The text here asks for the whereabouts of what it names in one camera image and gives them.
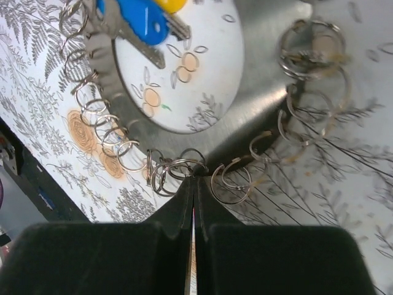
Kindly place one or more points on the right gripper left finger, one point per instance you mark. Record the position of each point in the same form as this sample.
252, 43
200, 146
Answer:
149, 257

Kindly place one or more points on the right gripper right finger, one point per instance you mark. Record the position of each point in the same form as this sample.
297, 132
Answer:
234, 258

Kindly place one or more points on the metal disc keyring holder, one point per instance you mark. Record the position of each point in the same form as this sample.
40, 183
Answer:
222, 96

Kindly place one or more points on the blue key fob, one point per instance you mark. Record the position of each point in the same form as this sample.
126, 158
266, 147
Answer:
135, 21

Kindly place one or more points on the yellow key fob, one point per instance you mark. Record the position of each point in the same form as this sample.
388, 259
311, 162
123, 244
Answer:
171, 6

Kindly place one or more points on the floral table mat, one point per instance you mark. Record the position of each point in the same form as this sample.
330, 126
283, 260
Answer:
344, 181

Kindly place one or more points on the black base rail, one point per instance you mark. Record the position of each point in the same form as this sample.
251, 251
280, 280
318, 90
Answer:
34, 180

